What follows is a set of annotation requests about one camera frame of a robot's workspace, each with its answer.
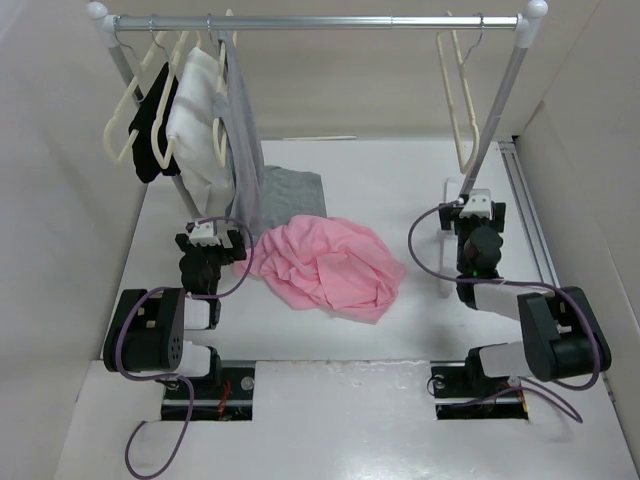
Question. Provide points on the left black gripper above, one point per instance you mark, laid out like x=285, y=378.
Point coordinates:
x=228, y=254

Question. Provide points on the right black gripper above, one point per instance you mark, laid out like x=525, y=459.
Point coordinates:
x=452, y=213

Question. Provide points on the pink t shirt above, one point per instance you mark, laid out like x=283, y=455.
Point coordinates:
x=327, y=263

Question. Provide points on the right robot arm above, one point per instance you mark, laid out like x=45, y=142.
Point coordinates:
x=560, y=335

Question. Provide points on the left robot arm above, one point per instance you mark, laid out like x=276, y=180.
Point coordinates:
x=146, y=334

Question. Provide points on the grey shirt on table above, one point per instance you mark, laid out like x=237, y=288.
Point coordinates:
x=284, y=194

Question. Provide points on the cream hanger with black shirt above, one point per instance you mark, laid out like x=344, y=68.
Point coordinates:
x=162, y=144

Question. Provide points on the cream hanger with grey shirt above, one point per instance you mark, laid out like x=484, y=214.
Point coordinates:
x=219, y=132

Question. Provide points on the white shirt hanging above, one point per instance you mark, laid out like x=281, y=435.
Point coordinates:
x=190, y=123

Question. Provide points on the grey shirt hanging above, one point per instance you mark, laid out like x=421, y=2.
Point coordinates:
x=244, y=151

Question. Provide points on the white metal clothes rack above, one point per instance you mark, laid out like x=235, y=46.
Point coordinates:
x=525, y=25

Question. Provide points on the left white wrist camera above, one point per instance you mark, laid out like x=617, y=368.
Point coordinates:
x=203, y=234

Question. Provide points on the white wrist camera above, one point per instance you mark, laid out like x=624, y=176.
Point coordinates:
x=203, y=234
x=478, y=204

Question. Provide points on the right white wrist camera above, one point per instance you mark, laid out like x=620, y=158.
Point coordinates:
x=478, y=204

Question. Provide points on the aluminium rail right side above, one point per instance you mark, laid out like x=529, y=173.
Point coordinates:
x=526, y=209

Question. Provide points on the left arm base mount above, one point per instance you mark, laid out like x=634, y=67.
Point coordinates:
x=225, y=398

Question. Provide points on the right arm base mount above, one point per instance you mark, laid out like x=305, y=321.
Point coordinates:
x=458, y=397

